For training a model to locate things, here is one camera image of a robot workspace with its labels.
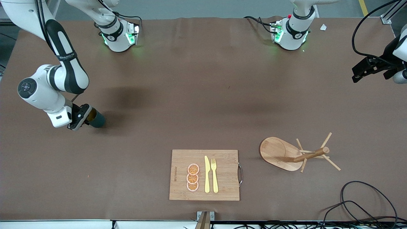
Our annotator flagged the black left base cable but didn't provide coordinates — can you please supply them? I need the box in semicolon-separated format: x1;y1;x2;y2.
243;16;274;34

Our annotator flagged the bamboo cutting board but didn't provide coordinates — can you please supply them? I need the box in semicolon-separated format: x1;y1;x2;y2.
169;149;243;201

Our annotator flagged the black base cable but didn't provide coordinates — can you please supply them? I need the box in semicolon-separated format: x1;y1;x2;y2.
243;16;274;34
99;0;142;32

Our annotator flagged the brown table cover mat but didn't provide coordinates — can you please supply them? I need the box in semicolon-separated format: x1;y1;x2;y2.
0;17;407;221

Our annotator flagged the dark green cup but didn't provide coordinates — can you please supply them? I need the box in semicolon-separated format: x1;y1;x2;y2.
86;108;106;128

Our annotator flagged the yellow plastic fork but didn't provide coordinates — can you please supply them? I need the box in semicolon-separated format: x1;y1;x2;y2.
211;158;219;194

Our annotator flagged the black right base cable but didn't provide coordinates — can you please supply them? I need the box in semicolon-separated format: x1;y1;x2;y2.
99;0;142;32

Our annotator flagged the wooden cup rack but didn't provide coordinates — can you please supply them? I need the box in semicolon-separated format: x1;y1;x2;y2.
259;132;341;173

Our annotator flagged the black cable loop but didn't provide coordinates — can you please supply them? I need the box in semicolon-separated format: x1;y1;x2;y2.
323;181;398;229

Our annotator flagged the metal bracket with post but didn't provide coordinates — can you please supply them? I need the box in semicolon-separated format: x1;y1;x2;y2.
196;211;215;229

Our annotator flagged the yellow plastic knife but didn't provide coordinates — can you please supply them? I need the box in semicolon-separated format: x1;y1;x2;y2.
204;156;210;193

